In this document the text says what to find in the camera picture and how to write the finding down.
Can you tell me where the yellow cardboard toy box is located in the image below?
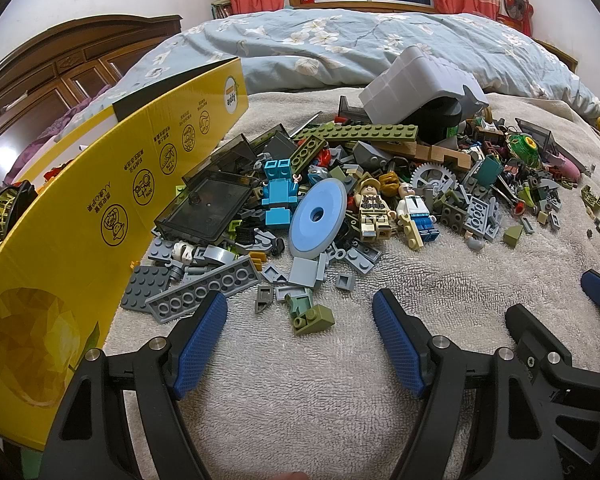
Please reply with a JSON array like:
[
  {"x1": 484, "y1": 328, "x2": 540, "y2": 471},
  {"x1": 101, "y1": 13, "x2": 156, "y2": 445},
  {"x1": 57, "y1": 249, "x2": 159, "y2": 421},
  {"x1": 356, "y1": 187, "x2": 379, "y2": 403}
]
[{"x1": 0, "y1": 58, "x2": 248, "y2": 450}]

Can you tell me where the olive lattice lego piece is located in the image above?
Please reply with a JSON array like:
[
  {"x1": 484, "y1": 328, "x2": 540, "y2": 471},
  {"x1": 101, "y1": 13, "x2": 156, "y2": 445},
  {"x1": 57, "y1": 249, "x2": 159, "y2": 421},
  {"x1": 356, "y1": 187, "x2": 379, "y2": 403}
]
[{"x1": 580, "y1": 184, "x2": 600, "y2": 214}]

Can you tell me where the grey lego gear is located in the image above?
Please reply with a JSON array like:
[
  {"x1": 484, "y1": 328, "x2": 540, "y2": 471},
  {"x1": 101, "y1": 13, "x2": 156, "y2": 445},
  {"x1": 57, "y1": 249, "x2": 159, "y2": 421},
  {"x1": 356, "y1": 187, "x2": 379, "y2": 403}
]
[{"x1": 411, "y1": 162, "x2": 456, "y2": 195}]

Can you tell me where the white coat minifigure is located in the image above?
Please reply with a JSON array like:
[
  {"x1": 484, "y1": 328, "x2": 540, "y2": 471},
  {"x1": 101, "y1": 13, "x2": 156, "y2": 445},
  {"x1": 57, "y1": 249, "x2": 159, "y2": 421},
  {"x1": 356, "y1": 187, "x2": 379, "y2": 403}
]
[{"x1": 396, "y1": 182, "x2": 439, "y2": 252}]

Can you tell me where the pink lego piece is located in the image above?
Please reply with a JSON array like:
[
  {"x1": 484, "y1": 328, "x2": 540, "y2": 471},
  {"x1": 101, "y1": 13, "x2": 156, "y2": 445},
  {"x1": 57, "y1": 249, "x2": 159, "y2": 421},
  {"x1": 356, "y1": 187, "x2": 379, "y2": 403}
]
[{"x1": 545, "y1": 154, "x2": 581, "y2": 182}]

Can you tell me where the olive slope lego brick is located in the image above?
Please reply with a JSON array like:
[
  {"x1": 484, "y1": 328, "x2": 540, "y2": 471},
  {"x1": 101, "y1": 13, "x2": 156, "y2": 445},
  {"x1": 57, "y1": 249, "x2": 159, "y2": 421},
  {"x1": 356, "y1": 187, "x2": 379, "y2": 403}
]
[{"x1": 292, "y1": 304, "x2": 335, "y2": 335}]

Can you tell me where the blue blocky minifigure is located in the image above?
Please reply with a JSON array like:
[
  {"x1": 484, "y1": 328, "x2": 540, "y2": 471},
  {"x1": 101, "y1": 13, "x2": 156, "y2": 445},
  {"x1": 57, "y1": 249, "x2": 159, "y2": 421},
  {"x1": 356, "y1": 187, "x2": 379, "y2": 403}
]
[{"x1": 261, "y1": 158, "x2": 299, "y2": 229}]

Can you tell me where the long grey lego plate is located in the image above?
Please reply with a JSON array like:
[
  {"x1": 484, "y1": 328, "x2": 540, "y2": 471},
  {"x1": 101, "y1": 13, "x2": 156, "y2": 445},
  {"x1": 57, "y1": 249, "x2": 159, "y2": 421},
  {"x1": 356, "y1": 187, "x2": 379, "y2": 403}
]
[{"x1": 146, "y1": 256, "x2": 260, "y2": 324}]

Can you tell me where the dark grey square plate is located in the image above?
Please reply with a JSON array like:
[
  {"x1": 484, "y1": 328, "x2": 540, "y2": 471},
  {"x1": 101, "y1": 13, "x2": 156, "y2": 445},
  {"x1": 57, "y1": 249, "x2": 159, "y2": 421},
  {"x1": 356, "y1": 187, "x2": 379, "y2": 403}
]
[{"x1": 120, "y1": 266, "x2": 170, "y2": 313}]

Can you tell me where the sand green lego piece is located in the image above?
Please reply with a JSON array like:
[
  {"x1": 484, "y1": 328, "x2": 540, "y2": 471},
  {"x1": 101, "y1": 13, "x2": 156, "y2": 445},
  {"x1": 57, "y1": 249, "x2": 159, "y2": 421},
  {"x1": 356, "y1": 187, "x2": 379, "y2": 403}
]
[{"x1": 285, "y1": 292, "x2": 313, "y2": 320}]

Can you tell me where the tan long lego brick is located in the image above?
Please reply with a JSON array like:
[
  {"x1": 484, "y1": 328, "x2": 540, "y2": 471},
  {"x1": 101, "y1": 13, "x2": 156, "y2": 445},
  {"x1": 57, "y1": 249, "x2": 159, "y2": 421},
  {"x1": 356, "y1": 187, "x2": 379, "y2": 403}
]
[{"x1": 375, "y1": 141, "x2": 472, "y2": 171}]

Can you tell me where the blue plastic disc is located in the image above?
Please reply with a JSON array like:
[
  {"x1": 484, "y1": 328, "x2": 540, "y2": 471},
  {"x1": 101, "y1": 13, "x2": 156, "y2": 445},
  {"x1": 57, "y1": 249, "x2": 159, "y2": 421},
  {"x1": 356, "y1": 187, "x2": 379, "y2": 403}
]
[{"x1": 288, "y1": 178, "x2": 347, "y2": 259}]

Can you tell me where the red electric fan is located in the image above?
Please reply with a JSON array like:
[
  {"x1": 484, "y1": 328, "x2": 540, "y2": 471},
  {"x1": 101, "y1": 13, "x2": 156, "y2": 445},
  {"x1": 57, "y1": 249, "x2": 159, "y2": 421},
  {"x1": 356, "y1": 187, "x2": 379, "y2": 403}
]
[{"x1": 498, "y1": 0, "x2": 534, "y2": 37}]

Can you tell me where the smoky transparent lego panel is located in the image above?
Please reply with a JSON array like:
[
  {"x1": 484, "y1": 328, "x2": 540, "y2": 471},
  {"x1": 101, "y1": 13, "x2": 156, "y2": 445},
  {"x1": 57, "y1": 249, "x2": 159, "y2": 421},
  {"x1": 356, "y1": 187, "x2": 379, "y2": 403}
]
[{"x1": 155, "y1": 170, "x2": 253, "y2": 244}]

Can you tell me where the long olive lego plate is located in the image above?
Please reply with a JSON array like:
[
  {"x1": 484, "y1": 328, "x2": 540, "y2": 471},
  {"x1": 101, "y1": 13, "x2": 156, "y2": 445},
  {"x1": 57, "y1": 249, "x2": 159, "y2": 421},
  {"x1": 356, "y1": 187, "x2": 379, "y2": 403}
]
[{"x1": 294, "y1": 122, "x2": 418, "y2": 142}]

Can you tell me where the dark wooden headboard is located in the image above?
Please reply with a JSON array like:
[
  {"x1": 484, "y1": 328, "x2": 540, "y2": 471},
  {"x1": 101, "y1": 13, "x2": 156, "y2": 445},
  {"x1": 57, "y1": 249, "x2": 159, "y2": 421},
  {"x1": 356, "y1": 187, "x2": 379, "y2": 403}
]
[{"x1": 0, "y1": 14, "x2": 182, "y2": 182}]

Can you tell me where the light blue floral quilt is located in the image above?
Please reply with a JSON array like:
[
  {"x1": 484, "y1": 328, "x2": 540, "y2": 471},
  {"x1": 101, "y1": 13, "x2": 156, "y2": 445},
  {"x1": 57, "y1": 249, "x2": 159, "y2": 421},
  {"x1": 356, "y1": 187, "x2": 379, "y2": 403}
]
[{"x1": 61, "y1": 9, "x2": 600, "y2": 134}]

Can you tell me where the tan safari minifigure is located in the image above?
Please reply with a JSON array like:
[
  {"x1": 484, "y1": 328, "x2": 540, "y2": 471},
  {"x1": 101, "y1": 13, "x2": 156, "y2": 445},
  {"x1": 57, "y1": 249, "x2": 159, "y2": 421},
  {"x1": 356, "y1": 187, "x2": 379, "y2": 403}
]
[{"x1": 354, "y1": 178, "x2": 396, "y2": 242}]

